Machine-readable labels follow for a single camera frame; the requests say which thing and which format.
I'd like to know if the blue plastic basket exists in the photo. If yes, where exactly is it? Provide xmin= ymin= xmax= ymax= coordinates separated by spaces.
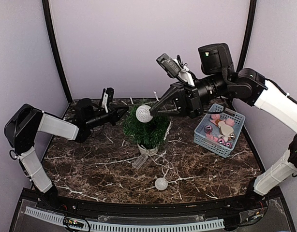
xmin=193 ymin=103 xmax=245 ymax=158

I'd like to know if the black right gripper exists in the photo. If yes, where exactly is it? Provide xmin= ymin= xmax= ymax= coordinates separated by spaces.
xmin=149 ymin=70 xmax=228 ymax=118

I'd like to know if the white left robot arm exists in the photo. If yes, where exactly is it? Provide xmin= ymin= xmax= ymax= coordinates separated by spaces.
xmin=4 ymin=98 xmax=129 ymax=211

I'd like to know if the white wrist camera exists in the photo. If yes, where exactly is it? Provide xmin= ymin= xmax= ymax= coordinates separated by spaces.
xmin=156 ymin=53 xmax=196 ymax=87
xmin=99 ymin=87 xmax=114 ymax=113

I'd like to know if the white cable duct strip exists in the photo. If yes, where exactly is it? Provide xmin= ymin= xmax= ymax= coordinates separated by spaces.
xmin=24 ymin=206 xmax=225 ymax=232

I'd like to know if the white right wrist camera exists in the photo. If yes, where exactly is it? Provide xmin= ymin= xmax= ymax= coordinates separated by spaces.
xmin=156 ymin=53 xmax=196 ymax=87

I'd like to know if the clear string light garland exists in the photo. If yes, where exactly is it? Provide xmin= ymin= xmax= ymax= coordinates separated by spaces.
xmin=131 ymin=89 xmax=183 ymax=191

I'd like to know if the small green christmas tree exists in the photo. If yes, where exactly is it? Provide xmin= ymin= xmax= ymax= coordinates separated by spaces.
xmin=123 ymin=105 xmax=170 ymax=149

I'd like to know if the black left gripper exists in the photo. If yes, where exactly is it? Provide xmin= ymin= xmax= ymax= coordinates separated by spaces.
xmin=85 ymin=104 xmax=128 ymax=129

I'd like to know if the pink bow ornament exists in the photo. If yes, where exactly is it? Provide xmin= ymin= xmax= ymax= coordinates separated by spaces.
xmin=210 ymin=112 xmax=221 ymax=124

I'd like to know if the white tree pot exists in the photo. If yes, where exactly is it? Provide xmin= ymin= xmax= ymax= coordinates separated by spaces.
xmin=137 ymin=144 xmax=158 ymax=156

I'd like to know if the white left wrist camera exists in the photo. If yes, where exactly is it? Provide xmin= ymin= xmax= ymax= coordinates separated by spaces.
xmin=99 ymin=87 xmax=114 ymax=113

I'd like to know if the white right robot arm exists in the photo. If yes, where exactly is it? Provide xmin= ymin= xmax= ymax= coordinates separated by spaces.
xmin=150 ymin=43 xmax=297 ymax=210

